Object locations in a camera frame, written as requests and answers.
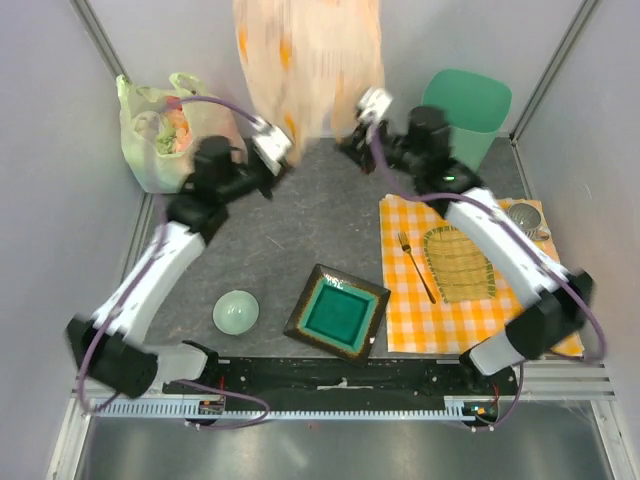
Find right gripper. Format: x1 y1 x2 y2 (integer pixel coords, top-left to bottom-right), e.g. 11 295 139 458
335 116 421 178

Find orange plastic trash bag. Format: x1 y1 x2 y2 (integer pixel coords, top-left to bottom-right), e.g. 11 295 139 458
233 0 385 166

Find green trash bin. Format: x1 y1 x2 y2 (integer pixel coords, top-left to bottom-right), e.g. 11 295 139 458
422 69 512 171

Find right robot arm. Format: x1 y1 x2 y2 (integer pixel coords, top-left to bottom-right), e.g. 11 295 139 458
339 106 594 394

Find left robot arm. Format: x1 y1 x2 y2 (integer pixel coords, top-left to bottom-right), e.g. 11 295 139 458
65 130 291 399

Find green plastic bag with trash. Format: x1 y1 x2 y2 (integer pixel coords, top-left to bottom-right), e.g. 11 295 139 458
116 73 247 194

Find metal fork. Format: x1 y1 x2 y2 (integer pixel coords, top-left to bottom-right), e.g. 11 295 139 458
397 231 436 304

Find pale green bowl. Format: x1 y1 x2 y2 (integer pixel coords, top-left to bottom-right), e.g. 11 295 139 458
212 290 260 336

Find square green ceramic plate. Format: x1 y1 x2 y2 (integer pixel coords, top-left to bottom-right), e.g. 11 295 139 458
283 264 391 367

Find woven bamboo basket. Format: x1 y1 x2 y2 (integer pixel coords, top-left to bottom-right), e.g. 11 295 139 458
423 226 496 303

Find yellow checkered cloth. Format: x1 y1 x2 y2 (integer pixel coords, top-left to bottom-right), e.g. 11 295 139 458
379 195 584 357

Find striped ceramic cup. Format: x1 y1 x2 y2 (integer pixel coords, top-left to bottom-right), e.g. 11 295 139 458
507 203 550 242

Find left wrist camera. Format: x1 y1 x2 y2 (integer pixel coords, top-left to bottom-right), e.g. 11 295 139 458
252 116 292 176

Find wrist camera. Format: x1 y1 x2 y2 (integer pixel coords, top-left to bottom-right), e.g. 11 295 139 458
356 87 393 124
252 116 292 176

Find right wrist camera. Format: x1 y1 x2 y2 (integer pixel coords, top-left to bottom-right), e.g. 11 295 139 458
356 87 393 124

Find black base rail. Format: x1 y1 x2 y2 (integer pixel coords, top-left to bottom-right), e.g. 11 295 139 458
195 357 517 412

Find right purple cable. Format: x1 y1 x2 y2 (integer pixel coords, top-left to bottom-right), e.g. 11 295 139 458
367 124 609 432

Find purple cable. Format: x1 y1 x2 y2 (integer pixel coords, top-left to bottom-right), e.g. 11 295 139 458
367 124 609 432
74 95 271 431

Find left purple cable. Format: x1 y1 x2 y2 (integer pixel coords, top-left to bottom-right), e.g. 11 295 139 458
74 95 271 431

